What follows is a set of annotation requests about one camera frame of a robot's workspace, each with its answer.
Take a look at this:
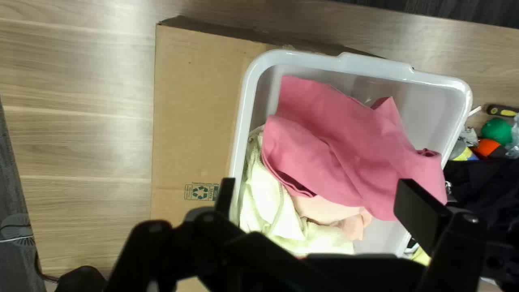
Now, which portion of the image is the green ball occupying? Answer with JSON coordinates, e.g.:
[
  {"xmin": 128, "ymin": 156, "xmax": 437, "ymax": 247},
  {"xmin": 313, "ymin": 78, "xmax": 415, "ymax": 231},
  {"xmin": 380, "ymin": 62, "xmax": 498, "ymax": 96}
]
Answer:
[{"xmin": 480, "ymin": 119, "xmax": 513, "ymax": 145}]

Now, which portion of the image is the pale yellow-green cloth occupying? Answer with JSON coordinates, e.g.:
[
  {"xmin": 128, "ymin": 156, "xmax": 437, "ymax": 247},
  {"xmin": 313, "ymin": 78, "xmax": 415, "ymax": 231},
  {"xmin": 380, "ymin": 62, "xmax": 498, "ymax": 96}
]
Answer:
[{"xmin": 235, "ymin": 129, "xmax": 354, "ymax": 258}]

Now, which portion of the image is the brown cardboard box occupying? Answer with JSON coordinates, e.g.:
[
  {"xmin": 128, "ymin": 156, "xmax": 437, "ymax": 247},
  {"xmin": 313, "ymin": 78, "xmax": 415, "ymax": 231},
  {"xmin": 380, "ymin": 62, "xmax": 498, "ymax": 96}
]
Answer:
[{"xmin": 151, "ymin": 25, "xmax": 268, "ymax": 224}]

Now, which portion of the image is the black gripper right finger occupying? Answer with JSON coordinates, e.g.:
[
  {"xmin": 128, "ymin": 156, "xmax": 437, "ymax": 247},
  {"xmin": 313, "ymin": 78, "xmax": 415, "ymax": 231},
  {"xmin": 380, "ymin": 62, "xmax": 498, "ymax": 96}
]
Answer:
[{"xmin": 394, "ymin": 179, "xmax": 485, "ymax": 292}]

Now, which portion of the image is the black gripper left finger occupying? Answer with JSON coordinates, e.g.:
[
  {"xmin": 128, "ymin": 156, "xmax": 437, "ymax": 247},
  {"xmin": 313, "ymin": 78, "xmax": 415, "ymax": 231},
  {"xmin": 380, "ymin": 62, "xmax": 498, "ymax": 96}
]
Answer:
[{"xmin": 106, "ymin": 179, "xmax": 245, "ymax": 292}]

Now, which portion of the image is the white plastic bin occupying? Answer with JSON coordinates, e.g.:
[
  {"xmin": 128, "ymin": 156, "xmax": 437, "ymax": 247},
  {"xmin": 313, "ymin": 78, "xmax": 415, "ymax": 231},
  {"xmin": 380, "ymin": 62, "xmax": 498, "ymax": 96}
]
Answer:
[{"xmin": 226, "ymin": 47, "xmax": 474, "ymax": 258}]

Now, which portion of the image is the pink cloth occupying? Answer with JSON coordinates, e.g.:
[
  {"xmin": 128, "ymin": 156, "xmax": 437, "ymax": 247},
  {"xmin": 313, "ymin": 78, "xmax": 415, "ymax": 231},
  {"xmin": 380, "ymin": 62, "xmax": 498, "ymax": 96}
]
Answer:
[{"xmin": 261, "ymin": 77, "xmax": 446, "ymax": 221}]

